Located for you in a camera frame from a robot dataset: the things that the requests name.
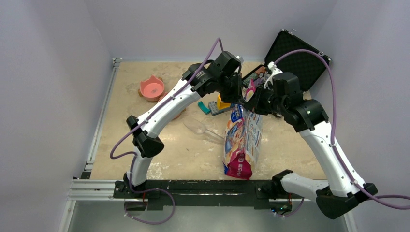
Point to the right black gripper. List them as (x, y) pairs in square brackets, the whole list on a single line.
[(254, 104)]

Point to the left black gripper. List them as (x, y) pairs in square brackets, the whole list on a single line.
[(237, 95)]

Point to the colourful pet food bag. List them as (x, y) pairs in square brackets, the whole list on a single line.
[(242, 143)]

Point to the clear plastic scoop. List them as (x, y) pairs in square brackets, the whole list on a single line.
[(200, 128)]

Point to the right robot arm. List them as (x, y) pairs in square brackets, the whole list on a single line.
[(344, 188)]

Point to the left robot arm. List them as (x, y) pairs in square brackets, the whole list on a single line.
[(221, 75)]

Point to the near pink pet bowl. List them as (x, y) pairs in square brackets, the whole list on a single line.
[(178, 115)]

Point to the pink pet bowl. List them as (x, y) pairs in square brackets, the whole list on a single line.
[(178, 115), (152, 89)]

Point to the far pink pet bowl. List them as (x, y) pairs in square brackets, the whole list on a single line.
[(152, 89)]

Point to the yellow toy brick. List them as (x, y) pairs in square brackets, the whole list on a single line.
[(222, 105)]

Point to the grey blue toy brick base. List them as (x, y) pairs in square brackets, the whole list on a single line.
[(212, 105)]

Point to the teal toy brick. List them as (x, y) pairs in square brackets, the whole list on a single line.
[(203, 108)]

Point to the black poker chip case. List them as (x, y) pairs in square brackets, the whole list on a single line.
[(306, 67)]

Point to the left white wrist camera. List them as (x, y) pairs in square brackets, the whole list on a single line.
[(240, 58)]

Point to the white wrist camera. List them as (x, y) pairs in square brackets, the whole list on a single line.
[(240, 58), (274, 70)]

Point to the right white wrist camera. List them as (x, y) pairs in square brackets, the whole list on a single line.
[(274, 70)]

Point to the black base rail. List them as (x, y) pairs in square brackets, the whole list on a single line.
[(157, 194)]

